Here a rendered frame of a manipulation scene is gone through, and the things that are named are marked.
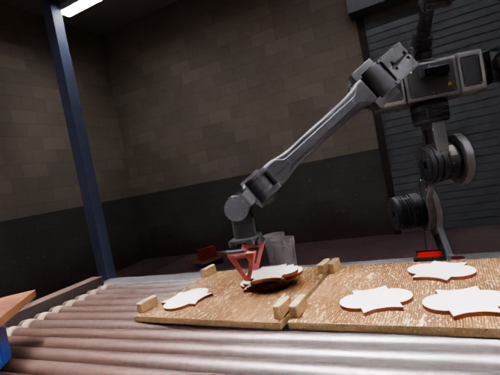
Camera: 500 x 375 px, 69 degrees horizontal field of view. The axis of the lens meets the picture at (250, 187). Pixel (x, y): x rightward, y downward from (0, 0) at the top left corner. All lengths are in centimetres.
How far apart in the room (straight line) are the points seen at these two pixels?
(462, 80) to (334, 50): 428
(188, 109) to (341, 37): 277
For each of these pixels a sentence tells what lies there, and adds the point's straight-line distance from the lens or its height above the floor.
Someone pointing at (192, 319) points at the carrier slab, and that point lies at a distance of 88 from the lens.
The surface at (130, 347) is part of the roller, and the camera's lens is 89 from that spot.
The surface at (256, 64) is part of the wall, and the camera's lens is 614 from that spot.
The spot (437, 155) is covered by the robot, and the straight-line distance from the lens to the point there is 155.
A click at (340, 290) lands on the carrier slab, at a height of 94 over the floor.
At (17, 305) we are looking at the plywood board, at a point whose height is 104.
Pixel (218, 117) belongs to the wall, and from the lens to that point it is 634.
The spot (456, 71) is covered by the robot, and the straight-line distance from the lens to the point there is 162.
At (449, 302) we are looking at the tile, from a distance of 75.
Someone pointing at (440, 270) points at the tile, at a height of 94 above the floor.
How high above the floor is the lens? 123
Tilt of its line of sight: 2 degrees down
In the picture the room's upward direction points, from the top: 11 degrees counter-clockwise
